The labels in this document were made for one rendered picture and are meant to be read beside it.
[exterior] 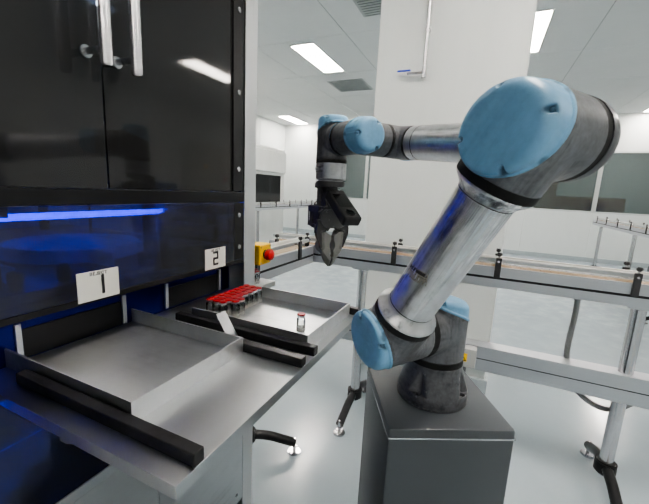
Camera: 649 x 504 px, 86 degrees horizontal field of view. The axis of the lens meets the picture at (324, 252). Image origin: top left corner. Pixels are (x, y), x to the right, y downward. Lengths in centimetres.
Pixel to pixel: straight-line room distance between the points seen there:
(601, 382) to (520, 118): 156
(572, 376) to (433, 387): 115
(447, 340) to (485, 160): 40
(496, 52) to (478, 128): 193
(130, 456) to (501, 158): 59
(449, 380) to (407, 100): 189
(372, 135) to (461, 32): 175
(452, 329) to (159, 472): 55
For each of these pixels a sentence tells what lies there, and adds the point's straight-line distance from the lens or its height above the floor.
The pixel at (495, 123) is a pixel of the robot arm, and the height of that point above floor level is 132.
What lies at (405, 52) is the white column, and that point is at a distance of 249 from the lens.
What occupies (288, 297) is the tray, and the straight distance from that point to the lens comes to 109.
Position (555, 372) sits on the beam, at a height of 50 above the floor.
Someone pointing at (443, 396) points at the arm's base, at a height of 83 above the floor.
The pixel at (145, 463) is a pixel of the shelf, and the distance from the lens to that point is 56.
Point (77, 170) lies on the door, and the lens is 81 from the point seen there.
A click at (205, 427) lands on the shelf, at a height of 88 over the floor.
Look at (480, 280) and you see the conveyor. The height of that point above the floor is 86.
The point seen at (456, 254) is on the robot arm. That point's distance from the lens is 55.
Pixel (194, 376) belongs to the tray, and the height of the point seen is 89.
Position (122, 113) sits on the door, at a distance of 88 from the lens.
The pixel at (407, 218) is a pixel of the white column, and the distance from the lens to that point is 233.
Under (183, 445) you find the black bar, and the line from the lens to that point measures 54.
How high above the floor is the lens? 123
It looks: 10 degrees down
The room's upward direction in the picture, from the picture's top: 3 degrees clockwise
